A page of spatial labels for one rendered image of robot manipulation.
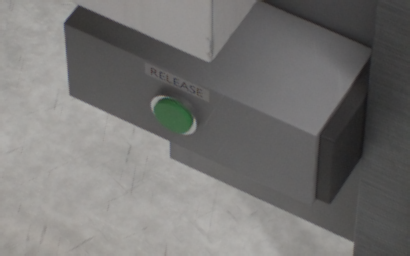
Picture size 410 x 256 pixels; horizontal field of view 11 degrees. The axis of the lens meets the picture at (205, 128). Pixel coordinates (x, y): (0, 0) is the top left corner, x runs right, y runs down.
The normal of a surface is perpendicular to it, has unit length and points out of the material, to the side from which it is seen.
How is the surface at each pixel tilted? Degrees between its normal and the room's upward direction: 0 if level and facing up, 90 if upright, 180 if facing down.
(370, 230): 90
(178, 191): 0
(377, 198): 90
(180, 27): 90
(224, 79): 0
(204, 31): 90
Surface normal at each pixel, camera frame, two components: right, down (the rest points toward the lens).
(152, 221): 0.00, -0.61
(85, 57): -0.50, 0.69
